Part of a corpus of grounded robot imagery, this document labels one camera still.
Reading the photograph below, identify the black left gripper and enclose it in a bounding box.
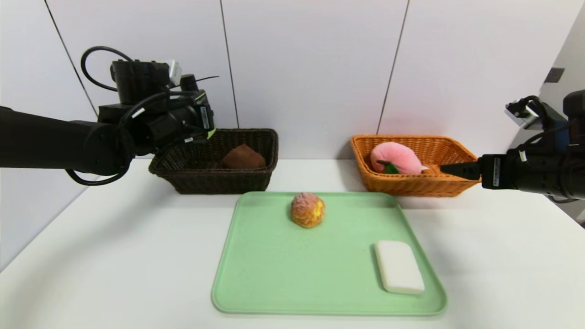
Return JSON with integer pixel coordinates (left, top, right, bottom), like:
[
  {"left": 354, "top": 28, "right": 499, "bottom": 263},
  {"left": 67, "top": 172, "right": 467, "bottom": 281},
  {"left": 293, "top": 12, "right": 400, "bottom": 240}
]
[{"left": 170, "top": 89, "right": 217, "bottom": 142}]

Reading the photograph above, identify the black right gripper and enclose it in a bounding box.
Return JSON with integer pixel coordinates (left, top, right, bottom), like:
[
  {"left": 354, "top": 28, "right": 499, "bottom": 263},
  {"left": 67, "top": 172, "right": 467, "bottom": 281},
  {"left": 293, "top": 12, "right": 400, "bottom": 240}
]
[{"left": 439, "top": 149, "right": 561, "bottom": 196}]

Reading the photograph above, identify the brown towel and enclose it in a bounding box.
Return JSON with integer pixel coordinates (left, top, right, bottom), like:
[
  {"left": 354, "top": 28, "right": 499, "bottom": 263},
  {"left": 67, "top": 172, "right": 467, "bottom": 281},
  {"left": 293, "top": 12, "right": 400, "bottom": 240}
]
[{"left": 222, "top": 144, "right": 267, "bottom": 170}]

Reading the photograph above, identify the pink plush peach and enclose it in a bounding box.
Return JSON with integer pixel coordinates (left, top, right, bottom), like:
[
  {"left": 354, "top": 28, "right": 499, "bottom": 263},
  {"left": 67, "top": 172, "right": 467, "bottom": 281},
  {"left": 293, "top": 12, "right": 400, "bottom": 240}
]
[{"left": 370, "top": 142, "right": 429, "bottom": 175}]

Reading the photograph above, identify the white soap bar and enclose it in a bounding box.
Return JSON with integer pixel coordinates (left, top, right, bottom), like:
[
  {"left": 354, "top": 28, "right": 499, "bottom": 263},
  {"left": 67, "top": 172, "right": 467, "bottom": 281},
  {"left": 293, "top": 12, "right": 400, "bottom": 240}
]
[{"left": 375, "top": 240, "right": 425, "bottom": 294}]

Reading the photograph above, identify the orange wicker basket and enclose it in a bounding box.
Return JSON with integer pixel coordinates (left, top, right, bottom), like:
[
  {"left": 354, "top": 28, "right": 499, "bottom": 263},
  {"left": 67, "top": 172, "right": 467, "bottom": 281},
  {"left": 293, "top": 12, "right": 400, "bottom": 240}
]
[{"left": 350, "top": 134, "right": 494, "bottom": 198}]

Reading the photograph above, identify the dark brown wicker basket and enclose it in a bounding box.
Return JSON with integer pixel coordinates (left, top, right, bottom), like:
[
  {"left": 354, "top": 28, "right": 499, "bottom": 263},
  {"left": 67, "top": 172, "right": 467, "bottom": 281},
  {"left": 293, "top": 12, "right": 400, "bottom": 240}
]
[{"left": 149, "top": 128, "right": 280, "bottom": 195}]

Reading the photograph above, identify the golden cream puff bread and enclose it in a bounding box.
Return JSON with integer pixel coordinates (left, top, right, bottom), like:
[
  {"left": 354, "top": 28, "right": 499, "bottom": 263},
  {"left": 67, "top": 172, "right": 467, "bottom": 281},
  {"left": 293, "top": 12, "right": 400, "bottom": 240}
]
[{"left": 291, "top": 192, "right": 326, "bottom": 228}]

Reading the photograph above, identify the light green plastic tray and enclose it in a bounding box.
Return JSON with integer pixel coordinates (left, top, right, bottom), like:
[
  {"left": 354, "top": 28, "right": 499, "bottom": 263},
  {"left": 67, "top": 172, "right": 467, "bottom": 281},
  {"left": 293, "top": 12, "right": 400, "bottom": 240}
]
[{"left": 212, "top": 191, "right": 447, "bottom": 316}]

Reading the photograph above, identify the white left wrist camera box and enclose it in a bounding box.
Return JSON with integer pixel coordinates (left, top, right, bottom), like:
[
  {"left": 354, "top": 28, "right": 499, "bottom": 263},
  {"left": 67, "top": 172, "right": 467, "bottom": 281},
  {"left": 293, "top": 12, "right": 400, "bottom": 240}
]
[{"left": 165, "top": 59, "right": 183, "bottom": 86}]

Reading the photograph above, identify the black left camera cable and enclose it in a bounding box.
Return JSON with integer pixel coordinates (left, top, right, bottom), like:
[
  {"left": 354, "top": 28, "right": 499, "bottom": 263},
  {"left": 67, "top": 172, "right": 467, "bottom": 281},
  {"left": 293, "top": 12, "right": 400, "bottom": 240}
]
[{"left": 81, "top": 46, "right": 135, "bottom": 92}]

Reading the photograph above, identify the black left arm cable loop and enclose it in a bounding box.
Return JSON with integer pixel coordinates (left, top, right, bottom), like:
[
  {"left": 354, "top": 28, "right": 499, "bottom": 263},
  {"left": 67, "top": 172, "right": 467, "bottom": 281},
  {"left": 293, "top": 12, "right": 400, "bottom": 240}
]
[{"left": 65, "top": 165, "right": 131, "bottom": 186}]

